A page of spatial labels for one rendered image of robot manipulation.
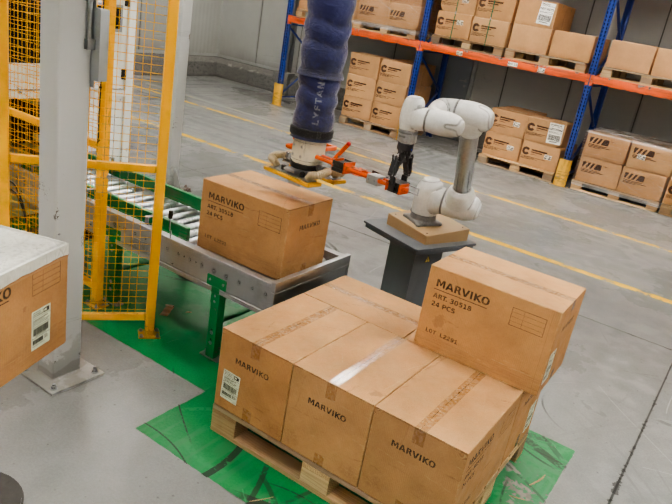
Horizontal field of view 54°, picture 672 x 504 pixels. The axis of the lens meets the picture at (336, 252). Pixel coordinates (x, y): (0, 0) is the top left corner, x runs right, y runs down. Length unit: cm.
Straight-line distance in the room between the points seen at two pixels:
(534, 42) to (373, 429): 841
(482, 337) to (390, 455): 69
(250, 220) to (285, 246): 25
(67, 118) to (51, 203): 39
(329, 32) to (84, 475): 224
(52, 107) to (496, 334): 213
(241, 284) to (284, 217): 42
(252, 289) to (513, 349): 134
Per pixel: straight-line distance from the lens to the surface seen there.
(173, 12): 350
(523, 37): 1054
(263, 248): 353
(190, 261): 372
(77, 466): 309
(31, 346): 252
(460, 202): 385
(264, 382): 294
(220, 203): 367
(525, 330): 292
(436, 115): 302
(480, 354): 303
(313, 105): 337
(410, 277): 400
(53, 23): 307
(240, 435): 324
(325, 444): 286
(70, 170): 319
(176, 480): 301
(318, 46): 333
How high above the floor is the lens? 196
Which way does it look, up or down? 20 degrees down
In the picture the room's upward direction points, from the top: 10 degrees clockwise
